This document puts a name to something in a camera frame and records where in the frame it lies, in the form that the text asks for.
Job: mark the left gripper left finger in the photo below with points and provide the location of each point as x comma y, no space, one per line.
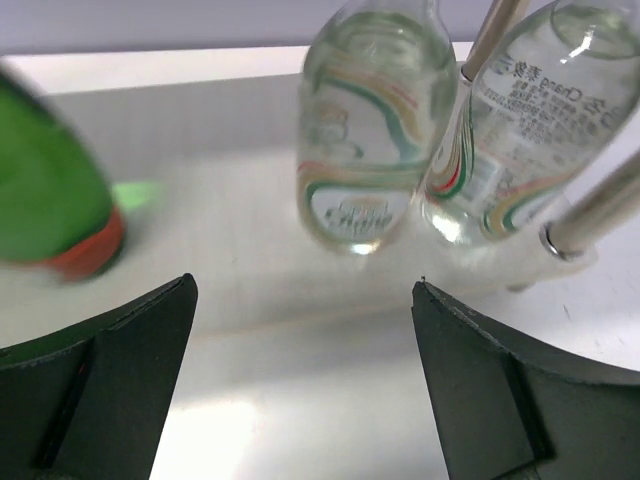
90,401

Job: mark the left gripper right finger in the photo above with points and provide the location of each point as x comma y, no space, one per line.
509,406

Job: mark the green glass bottle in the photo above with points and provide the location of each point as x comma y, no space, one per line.
57,210

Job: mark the clear soda bottle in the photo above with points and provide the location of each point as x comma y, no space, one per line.
554,93
377,91

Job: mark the clear soda bottle front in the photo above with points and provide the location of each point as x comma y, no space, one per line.
377,91

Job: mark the white two-tier shelf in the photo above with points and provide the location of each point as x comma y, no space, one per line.
302,361

